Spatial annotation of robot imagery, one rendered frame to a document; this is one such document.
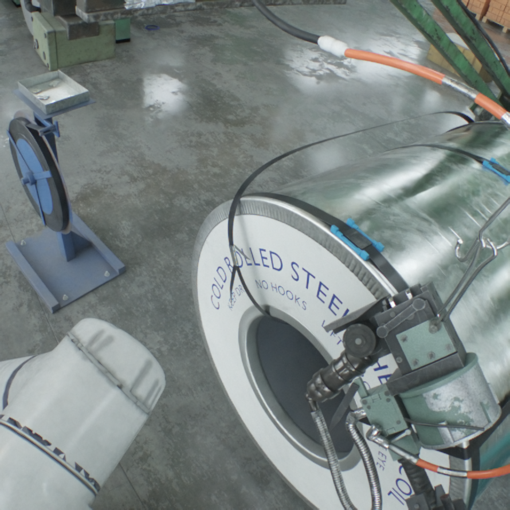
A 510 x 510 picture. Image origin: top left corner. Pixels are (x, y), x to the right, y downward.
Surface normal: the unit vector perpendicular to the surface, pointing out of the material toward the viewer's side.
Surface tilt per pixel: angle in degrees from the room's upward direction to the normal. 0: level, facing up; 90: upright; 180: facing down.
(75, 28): 90
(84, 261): 0
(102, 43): 92
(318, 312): 90
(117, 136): 0
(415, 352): 58
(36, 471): 24
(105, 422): 46
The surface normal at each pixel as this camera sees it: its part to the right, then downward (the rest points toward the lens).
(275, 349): 0.55, 0.11
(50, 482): 0.64, -0.37
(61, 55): 0.57, 0.65
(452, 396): -0.22, -0.13
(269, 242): -0.80, 0.33
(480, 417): 0.14, -0.29
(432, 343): -0.49, 0.02
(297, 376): 0.36, -0.38
